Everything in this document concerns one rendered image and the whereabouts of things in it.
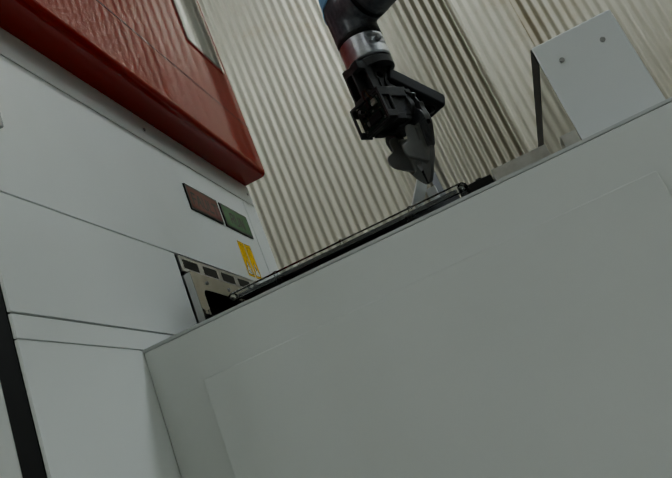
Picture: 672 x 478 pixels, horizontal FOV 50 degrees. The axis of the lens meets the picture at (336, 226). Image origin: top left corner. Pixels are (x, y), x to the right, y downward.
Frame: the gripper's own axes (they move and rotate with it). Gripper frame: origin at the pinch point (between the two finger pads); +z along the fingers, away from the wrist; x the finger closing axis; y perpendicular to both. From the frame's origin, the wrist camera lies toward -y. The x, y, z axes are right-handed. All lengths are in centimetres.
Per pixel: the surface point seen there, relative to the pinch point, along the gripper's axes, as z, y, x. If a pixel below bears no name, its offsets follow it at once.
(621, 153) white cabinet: 16.6, 16.6, 35.8
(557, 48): 1.4, 10.9, 32.5
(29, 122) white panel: -12, 56, -4
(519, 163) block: 6.8, 0.9, 15.6
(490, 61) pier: -131, -256, -130
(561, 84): 5.4, 11.9, 31.4
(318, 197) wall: -107, -196, -240
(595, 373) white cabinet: 35, 24, 27
